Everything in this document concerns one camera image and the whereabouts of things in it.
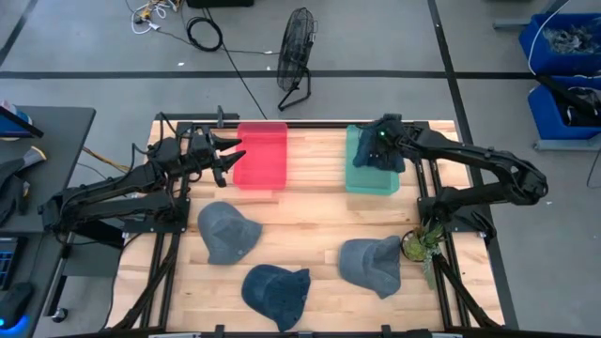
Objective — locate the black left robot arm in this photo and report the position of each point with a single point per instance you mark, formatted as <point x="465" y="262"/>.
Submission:
<point x="131" y="176"/>

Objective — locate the small potted green plant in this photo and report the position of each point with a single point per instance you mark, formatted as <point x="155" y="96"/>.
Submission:
<point x="420" y="244"/>

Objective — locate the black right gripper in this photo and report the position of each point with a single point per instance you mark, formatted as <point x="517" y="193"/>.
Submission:
<point x="387" y="127"/>

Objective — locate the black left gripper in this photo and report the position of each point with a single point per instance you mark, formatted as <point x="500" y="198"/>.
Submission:
<point x="204" y="157"/>

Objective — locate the grey desk leg with caster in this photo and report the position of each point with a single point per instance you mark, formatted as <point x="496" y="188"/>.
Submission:
<point x="56" y="281"/>

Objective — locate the green plastic bin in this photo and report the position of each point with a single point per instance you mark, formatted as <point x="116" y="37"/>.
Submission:
<point x="371" y="183"/>

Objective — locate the black computer mouse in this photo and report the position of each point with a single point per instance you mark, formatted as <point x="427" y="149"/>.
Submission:
<point x="16" y="300"/>

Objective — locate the black floor fan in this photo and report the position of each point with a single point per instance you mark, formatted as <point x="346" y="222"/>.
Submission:
<point x="295" y="47"/>

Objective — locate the dark grey desk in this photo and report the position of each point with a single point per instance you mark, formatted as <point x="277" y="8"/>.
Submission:
<point x="61" y="150"/>

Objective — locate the dark blue denim cap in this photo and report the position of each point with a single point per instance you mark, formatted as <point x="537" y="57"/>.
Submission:
<point x="371" y="163"/>
<point x="274" y="293"/>

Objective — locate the black fabric item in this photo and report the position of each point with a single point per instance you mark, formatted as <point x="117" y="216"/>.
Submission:
<point x="14" y="178"/>

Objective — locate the black and blue device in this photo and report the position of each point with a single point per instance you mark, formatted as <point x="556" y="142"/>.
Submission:
<point x="19" y="123"/>

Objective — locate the blue storage bin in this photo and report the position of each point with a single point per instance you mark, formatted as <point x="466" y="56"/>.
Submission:
<point x="544" y="112"/>
<point x="535" y="47"/>

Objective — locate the black box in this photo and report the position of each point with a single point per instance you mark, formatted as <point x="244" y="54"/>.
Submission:
<point x="218" y="3"/>

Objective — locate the black metal table frame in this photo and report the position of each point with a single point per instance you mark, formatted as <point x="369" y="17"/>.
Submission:
<point x="317" y="124"/>

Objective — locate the dark low desk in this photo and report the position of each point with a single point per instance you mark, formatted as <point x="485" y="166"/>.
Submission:
<point x="28" y="263"/>

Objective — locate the grey denim cap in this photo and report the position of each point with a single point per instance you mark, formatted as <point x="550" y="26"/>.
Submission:
<point x="227" y="232"/>
<point x="371" y="263"/>

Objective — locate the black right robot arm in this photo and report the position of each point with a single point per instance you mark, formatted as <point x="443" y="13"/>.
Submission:
<point x="469" y="152"/>

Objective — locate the red plastic bin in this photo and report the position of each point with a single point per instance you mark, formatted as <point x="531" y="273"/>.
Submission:
<point x="260" y="159"/>

